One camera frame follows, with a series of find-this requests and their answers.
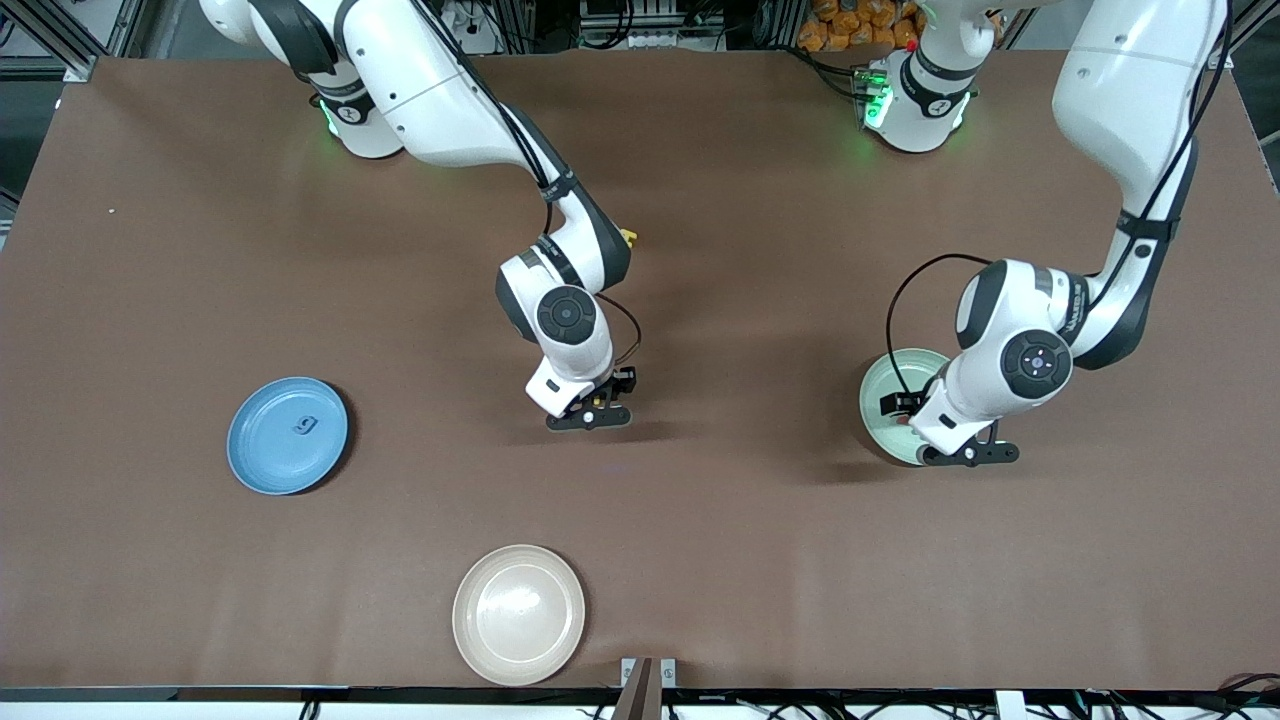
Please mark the pale green plate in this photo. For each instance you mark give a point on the pale green plate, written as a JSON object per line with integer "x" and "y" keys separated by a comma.
{"x": 880, "y": 440}

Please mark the beige plate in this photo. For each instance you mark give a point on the beige plate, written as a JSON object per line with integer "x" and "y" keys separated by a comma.
{"x": 518, "y": 615}

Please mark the blue foam letter g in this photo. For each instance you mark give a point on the blue foam letter g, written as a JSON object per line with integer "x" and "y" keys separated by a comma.
{"x": 305, "y": 425}

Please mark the white power strip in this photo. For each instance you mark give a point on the white power strip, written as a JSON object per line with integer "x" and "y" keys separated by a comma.
{"x": 475, "y": 40}

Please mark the aluminium frame post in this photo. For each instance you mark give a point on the aluminium frame post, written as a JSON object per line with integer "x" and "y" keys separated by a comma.
{"x": 1250, "y": 28}
{"x": 78, "y": 70}

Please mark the blue plate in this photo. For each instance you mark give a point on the blue plate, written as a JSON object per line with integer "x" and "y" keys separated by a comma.
{"x": 270, "y": 450}

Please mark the dark electronics rack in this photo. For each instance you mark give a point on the dark electronics rack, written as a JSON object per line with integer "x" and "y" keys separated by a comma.
{"x": 650, "y": 15}

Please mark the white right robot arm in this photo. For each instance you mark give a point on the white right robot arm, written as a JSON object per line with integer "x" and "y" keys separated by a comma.
{"x": 430, "y": 90}

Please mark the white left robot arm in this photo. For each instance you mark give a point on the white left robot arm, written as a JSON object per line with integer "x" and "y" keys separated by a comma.
{"x": 1130, "y": 90}

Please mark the white block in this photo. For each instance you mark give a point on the white block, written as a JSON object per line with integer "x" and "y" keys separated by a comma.
{"x": 1010, "y": 705}

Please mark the metal mount bracket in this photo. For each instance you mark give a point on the metal mount bracket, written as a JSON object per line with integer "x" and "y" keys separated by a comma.
{"x": 640, "y": 690}

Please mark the orange packets pile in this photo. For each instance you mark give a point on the orange packets pile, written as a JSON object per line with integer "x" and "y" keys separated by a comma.
{"x": 850, "y": 25}

